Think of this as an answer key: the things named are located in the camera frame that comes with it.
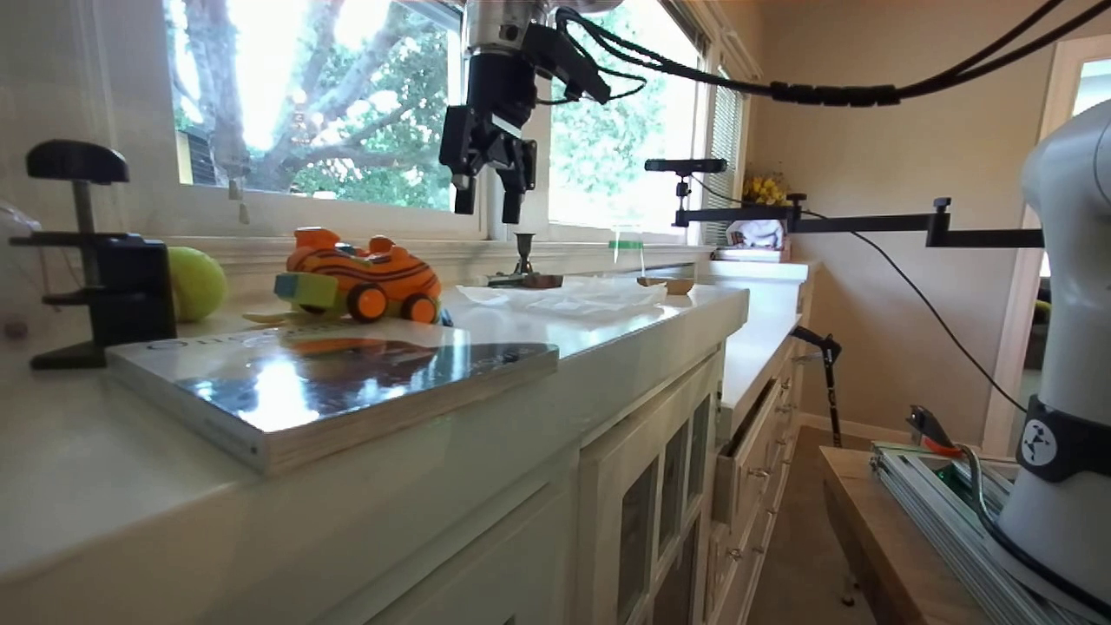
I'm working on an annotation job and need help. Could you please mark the red black cable plug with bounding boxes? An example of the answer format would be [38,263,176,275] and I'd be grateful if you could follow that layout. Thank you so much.
[902,403,965,463]

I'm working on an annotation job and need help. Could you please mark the black tripod stand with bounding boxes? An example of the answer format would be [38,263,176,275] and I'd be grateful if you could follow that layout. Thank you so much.
[788,323,848,447]

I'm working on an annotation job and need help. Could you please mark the thick black cable bundle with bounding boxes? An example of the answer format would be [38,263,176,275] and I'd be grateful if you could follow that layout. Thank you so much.
[552,0,1111,112]

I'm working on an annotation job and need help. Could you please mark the aluminium rails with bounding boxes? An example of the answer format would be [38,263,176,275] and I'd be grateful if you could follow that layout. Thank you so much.
[868,439,1111,625]

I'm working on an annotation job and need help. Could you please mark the yellow background object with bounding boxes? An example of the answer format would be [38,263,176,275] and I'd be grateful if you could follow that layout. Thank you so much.
[744,170,790,207]

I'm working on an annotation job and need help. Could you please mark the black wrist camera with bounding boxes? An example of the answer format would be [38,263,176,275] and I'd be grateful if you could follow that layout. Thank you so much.
[517,21,615,106]

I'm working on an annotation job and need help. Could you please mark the black screw clamp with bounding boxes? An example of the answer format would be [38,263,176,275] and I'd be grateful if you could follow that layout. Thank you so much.
[7,136,179,375]

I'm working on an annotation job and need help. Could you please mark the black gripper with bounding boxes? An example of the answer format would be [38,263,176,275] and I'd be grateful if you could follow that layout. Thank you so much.
[438,47,541,224]

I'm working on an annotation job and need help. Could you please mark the thin black cable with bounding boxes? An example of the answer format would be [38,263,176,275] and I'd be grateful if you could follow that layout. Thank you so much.
[848,224,1032,415]

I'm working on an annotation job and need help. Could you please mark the open white drawer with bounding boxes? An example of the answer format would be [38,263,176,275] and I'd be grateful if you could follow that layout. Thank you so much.
[704,344,809,531]

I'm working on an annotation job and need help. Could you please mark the yellow-green tennis ball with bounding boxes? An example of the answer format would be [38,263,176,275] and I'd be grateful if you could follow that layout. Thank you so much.
[167,244,234,326]

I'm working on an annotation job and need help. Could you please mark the white counter cabinet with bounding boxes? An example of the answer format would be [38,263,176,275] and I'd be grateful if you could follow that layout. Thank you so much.
[229,333,812,625]

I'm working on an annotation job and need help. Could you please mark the white window frame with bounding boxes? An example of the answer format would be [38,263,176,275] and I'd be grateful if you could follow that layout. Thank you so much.
[161,0,757,253]

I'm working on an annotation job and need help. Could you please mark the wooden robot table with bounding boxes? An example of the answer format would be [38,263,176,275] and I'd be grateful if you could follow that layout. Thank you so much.
[815,444,1012,625]

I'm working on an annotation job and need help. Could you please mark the dark metal candlestick holder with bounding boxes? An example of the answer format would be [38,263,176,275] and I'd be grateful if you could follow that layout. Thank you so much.
[485,229,567,292]

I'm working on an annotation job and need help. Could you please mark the orange toy car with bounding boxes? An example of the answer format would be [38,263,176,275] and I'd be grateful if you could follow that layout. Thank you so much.
[272,224,446,326]

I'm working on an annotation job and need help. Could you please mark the black camera on mount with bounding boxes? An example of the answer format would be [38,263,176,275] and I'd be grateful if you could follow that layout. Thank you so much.
[642,156,728,213]

